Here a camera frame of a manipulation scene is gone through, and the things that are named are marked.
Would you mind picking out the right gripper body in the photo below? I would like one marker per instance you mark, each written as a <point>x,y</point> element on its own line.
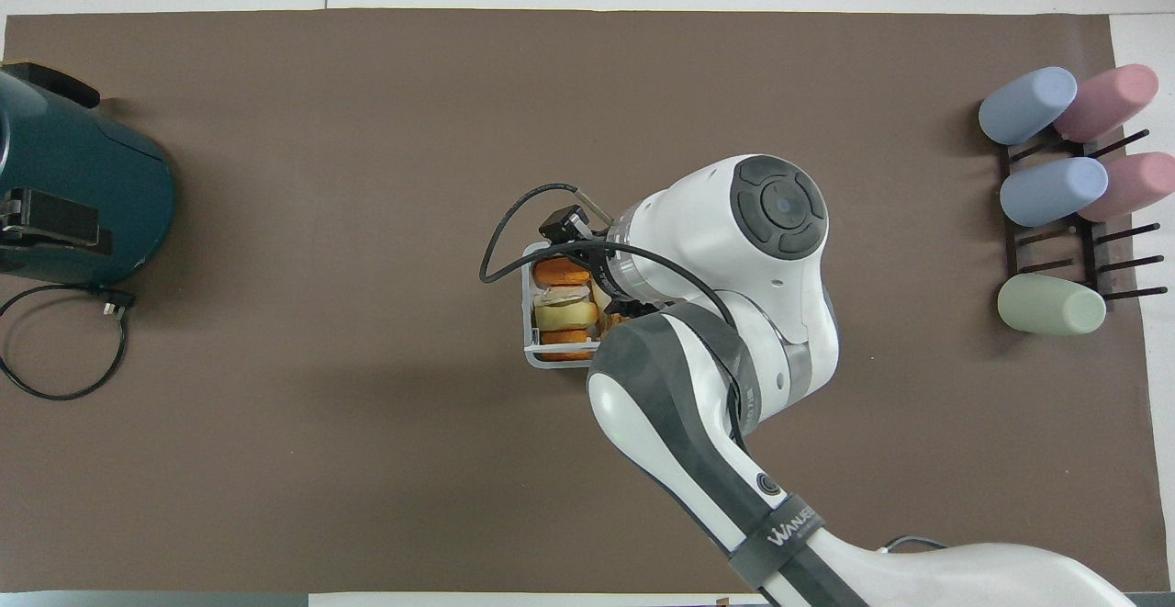
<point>598,272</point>

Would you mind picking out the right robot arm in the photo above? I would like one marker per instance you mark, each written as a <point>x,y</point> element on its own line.
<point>698,221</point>

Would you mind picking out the orange bread roll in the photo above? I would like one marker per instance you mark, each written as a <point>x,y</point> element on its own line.
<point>560,271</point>
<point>565,336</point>

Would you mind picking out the beige cream pastry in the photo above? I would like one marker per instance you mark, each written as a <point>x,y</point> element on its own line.
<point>562,295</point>

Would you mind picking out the pale yellow cake slice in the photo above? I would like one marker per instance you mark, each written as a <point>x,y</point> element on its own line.
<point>565,315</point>

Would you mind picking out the green cup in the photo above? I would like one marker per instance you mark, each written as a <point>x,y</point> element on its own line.
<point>1051,305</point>

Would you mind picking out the blue cup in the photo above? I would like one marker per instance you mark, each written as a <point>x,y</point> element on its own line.
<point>1051,192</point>
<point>1026,106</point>

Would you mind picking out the dark cup rack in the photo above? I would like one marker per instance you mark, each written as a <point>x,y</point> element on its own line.
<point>1091,249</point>

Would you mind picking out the dark teal appliance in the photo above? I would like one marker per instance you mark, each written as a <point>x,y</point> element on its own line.
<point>92,157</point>

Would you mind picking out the pink cup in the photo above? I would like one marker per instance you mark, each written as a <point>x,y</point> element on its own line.
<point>1111,100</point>
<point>1138,185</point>

